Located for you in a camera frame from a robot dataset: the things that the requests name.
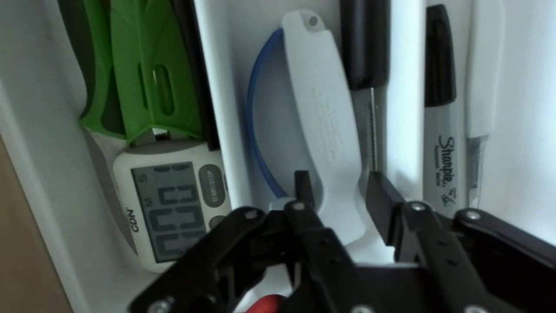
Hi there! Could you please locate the white digital kitchen timer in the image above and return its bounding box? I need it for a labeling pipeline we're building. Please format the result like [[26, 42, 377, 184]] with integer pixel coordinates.
[[85, 129, 234, 275]]

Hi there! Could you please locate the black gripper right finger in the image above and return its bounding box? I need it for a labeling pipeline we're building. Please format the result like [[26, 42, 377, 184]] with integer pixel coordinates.
[[365, 170, 556, 313]]

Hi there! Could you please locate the green gray knife handle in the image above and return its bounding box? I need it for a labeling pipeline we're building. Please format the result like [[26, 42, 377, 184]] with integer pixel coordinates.
[[57, 0, 128, 141]]

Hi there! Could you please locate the green knife sheath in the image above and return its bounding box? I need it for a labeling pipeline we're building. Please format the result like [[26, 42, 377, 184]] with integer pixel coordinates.
[[109, 0, 205, 144]]

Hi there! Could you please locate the white drawer organizer tray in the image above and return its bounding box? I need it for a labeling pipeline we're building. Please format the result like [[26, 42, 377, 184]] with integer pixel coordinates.
[[0, 0, 556, 313]]

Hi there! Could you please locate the red handled tool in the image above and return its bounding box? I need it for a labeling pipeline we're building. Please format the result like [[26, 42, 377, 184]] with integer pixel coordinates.
[[245, 292, 292, 313]]

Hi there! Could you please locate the open wooden kitchen drawer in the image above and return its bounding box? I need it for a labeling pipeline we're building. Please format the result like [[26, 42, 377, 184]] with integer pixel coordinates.
[[0, 137, 73, 313]]

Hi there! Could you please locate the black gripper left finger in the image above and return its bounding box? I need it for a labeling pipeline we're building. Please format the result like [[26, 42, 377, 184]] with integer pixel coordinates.
[[128, 169, 372, 313]]

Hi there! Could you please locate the black Sharpie marker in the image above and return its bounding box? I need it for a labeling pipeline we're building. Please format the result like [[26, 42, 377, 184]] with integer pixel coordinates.
[[422, 3, 465, 219]]

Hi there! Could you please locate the white tool with blue strap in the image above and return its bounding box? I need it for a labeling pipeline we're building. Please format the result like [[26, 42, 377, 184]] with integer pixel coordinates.
[[245, 9, 368, 245]]

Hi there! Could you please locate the black handled metal skewer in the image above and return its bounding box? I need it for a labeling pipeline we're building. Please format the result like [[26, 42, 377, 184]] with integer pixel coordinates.
[[339, 0, 391, 175]]

